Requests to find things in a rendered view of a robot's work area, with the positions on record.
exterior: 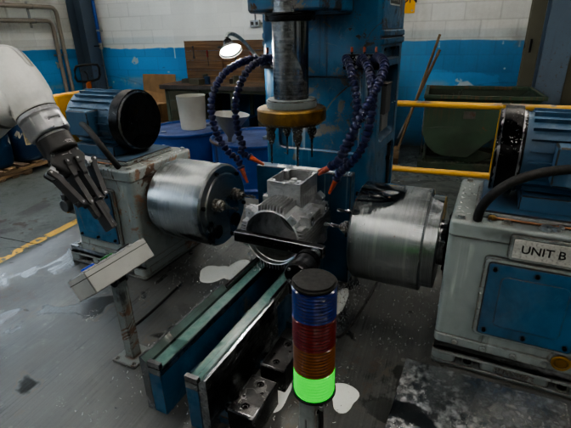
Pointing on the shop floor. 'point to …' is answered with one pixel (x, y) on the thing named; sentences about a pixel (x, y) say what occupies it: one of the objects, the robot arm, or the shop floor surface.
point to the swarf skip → (466, 125)
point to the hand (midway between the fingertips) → (103, 216)
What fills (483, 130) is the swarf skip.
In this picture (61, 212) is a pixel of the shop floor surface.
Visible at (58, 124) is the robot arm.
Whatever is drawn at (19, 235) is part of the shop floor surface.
